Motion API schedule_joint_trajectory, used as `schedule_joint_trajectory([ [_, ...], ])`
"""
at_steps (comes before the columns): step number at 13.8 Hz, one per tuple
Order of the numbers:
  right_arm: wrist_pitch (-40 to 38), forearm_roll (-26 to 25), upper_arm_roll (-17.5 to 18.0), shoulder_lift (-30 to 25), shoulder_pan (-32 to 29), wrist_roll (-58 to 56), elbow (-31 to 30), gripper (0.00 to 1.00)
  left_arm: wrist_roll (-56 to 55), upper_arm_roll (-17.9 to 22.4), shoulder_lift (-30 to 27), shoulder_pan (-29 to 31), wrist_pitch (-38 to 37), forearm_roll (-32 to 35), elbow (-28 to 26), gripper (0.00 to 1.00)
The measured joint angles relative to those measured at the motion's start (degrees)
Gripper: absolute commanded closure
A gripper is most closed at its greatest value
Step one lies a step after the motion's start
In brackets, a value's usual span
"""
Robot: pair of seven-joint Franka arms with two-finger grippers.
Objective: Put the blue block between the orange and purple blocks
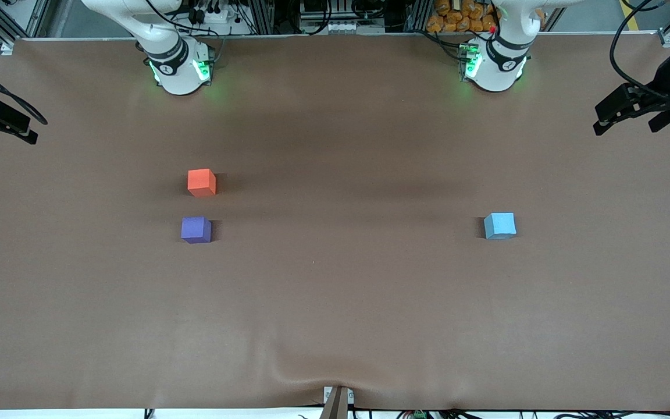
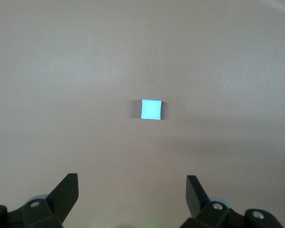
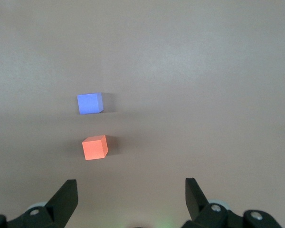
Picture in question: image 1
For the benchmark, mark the table cover sheet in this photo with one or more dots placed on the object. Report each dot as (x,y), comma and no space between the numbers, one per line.
(335,291)

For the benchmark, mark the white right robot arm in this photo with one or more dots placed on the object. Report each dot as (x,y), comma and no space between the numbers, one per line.
(175,73)

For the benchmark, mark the pile of orange packets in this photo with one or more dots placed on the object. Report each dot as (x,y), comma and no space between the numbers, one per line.
(463,14)

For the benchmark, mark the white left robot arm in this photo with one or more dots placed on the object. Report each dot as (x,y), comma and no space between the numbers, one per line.
(498,70)

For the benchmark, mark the green terminal connector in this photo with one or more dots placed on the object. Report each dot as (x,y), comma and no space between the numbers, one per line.
(419,415)

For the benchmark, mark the white connector block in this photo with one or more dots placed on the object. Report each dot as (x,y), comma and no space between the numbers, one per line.
(342,26)

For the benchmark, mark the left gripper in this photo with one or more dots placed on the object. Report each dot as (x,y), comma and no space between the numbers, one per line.
(660,93)

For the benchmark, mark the purple foam block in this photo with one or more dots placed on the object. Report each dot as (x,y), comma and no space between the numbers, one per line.
(195,230)

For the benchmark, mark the blue foam block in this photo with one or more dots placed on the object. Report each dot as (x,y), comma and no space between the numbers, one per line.
(499,226)

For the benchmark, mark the orange foam block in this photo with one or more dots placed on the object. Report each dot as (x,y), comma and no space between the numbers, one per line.
(201,182)

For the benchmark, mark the white power strip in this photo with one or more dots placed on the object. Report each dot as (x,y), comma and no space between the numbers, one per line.
(213,16)

